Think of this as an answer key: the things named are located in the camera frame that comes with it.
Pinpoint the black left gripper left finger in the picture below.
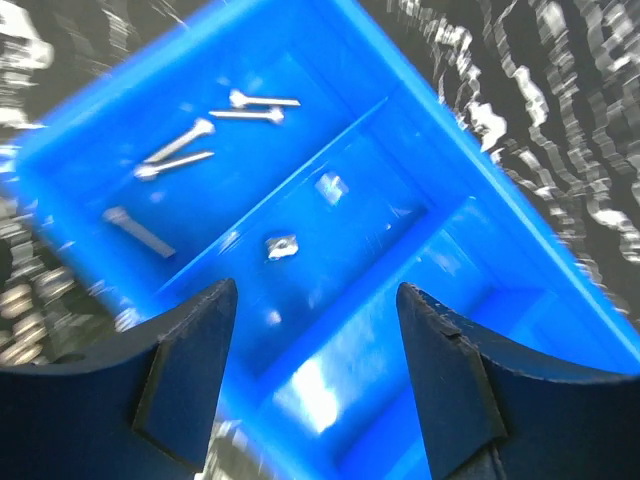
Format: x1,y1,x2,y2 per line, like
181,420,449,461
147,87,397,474
1,279,237,479

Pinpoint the silver bolt one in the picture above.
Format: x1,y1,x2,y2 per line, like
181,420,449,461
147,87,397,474
229,89,301,109

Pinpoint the silver bolt four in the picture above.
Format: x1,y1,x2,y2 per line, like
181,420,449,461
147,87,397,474
134,151,215,181

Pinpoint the silver bolt two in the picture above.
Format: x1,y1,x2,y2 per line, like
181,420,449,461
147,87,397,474
209,107,284,124

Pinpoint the blue plastic divided bin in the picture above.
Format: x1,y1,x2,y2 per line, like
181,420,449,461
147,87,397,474
15,1,639,479

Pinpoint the silver T-nut two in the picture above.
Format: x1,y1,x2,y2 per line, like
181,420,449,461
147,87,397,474
265,233,299,261

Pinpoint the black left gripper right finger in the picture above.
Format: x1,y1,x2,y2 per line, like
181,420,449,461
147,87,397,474
396,283,639,479

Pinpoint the silver bolt five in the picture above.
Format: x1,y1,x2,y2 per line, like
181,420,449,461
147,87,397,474
102,206,175,258

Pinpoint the silver T-nut one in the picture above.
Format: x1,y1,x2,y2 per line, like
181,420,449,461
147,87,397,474
315,171,349,206

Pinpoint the silver bolt three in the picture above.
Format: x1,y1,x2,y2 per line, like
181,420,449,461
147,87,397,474
144,118,215,163

